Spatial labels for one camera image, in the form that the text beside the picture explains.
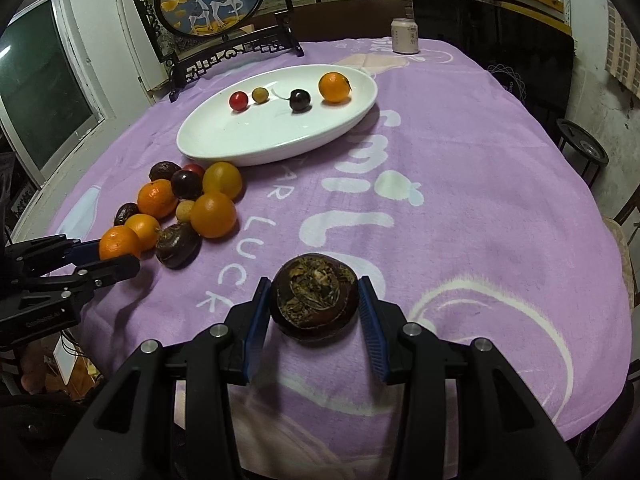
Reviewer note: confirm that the yellow-orange orange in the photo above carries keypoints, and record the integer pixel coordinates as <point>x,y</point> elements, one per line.
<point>224,178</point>

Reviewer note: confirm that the window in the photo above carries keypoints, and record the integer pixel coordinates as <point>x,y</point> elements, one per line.
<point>50,97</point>

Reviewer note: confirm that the dark cherry with stem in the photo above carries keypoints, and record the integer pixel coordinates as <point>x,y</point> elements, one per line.
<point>298,100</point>

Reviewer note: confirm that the purple tablecloth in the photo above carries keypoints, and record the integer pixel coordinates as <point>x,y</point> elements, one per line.
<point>449,195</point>

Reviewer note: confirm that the dark passion fruit lower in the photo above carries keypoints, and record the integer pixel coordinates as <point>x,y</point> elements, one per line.
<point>177,246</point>

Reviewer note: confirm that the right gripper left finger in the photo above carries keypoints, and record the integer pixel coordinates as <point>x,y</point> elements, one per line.
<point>248,324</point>

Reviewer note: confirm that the large dark passion fruit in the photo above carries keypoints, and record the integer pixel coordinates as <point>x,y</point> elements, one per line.
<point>313,297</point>

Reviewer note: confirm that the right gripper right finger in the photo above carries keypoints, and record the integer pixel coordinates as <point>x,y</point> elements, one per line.
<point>381,322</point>

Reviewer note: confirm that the small yellow-green longan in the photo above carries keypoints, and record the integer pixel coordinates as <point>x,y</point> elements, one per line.
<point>260,95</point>

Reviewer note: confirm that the round painted screen ornament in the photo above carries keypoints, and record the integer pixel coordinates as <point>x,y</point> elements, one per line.
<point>191,37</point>

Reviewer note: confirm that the dark plum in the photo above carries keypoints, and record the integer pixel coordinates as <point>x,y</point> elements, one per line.
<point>186,184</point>

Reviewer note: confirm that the orange tangerine lower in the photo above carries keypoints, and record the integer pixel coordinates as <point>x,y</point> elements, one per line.
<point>119,241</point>

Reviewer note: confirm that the orange tangerine with stem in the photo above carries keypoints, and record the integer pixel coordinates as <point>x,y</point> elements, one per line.
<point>157,199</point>

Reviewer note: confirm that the tan longan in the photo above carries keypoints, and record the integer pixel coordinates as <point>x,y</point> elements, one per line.
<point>184,211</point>

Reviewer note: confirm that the orange tangerine on plate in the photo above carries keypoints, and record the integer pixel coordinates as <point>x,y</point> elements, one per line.
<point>334,87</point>

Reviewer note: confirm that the orange tangerine middle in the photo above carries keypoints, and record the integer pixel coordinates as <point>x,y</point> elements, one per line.
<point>147,229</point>

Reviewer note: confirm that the black round stool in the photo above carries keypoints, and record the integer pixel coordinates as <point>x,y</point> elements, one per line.
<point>585,145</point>

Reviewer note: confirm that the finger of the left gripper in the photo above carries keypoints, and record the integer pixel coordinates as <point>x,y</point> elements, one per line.
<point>82,253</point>
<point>108,272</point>

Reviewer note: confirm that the dark passion fruit top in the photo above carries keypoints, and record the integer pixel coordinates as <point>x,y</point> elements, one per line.
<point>163,171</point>

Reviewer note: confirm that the large orange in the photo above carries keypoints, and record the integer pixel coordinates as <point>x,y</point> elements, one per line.
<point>213,215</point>

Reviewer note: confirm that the red cherry tomato top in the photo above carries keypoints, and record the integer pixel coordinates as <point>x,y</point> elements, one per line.
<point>195,168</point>

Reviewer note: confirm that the white oval plate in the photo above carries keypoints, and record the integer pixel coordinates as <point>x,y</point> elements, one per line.
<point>270,132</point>

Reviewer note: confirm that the red cherry tomato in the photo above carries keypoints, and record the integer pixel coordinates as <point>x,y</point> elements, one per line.
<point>195,168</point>
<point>238,101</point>

